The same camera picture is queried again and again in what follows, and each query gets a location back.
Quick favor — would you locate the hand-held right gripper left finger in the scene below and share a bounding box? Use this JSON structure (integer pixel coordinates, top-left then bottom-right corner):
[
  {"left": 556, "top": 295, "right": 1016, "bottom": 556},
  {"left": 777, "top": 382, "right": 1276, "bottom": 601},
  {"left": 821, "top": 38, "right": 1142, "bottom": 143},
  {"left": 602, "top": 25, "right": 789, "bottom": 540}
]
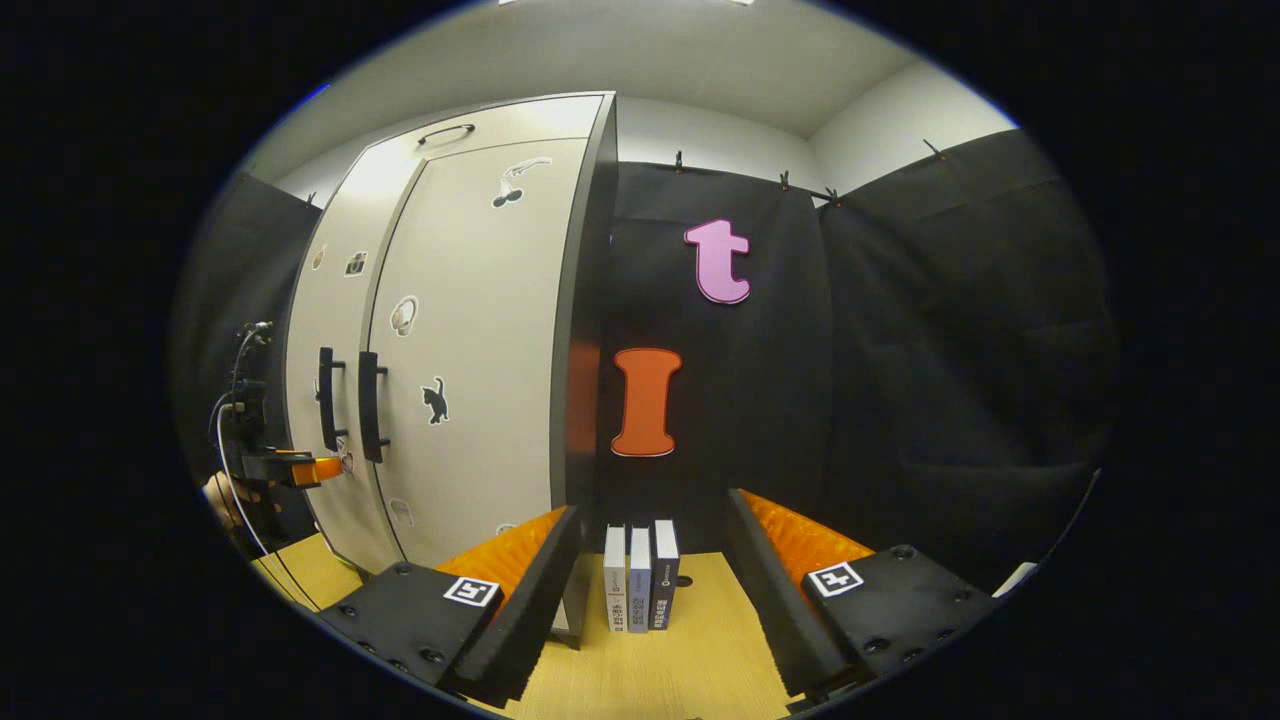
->
[{"left": 318, "top": 505, "right": 584, "bottom": 706}]

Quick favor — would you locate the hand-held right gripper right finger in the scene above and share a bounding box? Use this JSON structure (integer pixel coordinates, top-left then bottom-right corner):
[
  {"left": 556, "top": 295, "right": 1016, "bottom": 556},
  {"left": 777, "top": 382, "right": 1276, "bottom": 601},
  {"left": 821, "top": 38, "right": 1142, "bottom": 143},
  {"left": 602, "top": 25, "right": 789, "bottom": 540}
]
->
[{"left": 725, "top": 488, "right": 999, "bottom": 701}]

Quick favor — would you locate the white cabinet door with cat sticker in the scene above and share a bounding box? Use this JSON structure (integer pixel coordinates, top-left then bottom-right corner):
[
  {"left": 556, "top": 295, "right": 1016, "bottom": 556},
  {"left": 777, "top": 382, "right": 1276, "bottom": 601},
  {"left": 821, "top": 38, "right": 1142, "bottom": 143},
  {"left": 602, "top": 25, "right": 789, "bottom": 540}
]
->
[{"left": 362, "top": 138, "right": 591, "bottom": 569}]

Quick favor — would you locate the white book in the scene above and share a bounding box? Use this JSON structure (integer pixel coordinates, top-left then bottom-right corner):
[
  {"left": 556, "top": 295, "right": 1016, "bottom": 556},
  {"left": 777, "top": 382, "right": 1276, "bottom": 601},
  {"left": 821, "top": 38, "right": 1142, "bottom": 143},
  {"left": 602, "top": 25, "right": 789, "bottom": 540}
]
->
[{"left": 603, "top": 525, "right": 628, "bottom": 633}]

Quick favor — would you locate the light blue book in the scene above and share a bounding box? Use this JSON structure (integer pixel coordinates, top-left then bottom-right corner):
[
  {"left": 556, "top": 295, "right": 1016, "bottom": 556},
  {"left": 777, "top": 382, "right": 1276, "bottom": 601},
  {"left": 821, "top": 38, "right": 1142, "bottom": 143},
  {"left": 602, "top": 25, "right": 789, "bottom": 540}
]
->
[{"left": 627, "top": 527, "right": 653, "bottom": 634}]

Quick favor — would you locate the dark blue book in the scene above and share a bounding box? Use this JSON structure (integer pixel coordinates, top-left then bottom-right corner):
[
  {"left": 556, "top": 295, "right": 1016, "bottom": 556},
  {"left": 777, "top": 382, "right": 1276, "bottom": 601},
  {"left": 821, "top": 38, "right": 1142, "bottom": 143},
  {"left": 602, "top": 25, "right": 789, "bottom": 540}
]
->
[{"left": 650, "top": 519, "right": 681, "bottom": 631}]

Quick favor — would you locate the white cabinet with dark sides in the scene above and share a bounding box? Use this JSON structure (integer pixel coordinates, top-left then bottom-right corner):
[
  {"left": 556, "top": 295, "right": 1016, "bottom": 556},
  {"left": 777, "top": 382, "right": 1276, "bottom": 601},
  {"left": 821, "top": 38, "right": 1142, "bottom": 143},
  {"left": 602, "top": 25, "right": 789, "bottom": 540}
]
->
[{"left": 283, "top": 92, "right": 619, "bottom": 641}]

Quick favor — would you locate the black backdrop cloth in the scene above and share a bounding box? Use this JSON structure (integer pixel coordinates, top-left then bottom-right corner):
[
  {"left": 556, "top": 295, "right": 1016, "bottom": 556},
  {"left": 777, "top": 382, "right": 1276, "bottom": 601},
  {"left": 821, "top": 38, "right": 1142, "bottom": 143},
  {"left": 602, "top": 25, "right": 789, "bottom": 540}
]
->
[{"left": 170, "top": 128, "right": 1119, "bottom": 591}]

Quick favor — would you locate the black door handle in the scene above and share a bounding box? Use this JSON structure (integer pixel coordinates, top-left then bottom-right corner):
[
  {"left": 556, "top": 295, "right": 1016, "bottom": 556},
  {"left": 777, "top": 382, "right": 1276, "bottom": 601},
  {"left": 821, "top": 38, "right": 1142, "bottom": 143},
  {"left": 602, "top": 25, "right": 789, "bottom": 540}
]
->
[
  {"left": 358, "top": 351, "right": 391, "bottom": 464},
  {"left": 317, "top": 346, "right": 348, "bottom": 453}
]

